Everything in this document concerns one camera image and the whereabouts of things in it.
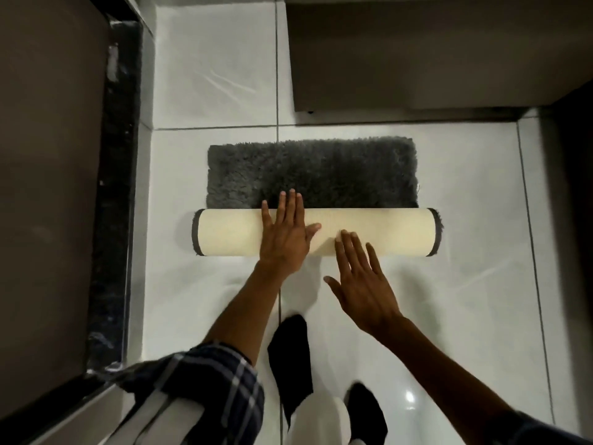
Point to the person's right hand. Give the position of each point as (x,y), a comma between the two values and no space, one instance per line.
(363,291)

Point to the person's left hand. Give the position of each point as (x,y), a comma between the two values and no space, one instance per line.
(283,245)

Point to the person's right little finger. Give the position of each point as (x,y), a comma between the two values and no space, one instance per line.
(374,260)

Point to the person's right thumb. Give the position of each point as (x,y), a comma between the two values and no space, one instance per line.
(334,290)

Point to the person's left thumb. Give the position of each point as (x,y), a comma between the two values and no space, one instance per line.
(313,230)

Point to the person's left middle finger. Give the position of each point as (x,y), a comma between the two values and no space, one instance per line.
(291,206)

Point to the person's right middle finger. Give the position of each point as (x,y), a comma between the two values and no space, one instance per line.
(352,252)

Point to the person's left little finger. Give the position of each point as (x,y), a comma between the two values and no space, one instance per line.
(266,216)

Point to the grey shaggy bath mat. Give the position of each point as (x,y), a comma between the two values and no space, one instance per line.
(324,173)

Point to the person's right forearm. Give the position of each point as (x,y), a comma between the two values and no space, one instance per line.
(444,375)

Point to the person's left forearm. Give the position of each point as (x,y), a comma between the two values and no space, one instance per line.
(245,310)

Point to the person's left black sock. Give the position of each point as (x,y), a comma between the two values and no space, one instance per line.
(289,366)

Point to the person's black sock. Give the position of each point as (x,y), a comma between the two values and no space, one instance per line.
(368,414)
(289,366)

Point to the person's right black sock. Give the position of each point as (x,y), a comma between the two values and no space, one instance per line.
(368,414)

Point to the white trousers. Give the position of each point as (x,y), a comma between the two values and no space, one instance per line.
(319,424)

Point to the black marble threshold strip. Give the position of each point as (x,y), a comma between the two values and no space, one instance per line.
(116,203)

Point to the dark plaid shirt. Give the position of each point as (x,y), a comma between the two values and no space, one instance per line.
(208,389)

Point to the grey-brown cabinet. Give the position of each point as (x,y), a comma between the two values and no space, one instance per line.
(417,55)

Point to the brown door panel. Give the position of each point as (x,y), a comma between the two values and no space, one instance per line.
(46,203)

